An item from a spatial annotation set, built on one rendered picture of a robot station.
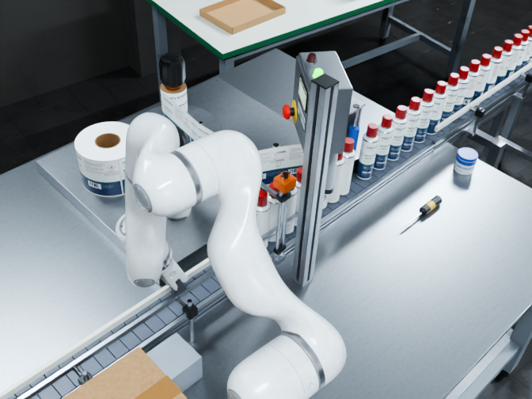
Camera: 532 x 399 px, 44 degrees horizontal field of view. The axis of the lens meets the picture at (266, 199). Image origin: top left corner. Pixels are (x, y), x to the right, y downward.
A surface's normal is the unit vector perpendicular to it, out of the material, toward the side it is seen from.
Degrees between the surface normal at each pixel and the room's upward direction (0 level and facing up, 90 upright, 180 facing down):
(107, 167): 90
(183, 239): 0
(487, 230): 0
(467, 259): 0
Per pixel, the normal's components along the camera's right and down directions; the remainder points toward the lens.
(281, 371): 0.21, -0.55
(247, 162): 0.51, -0.12
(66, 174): 0.04, -0.73
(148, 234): 0.26, 0.14
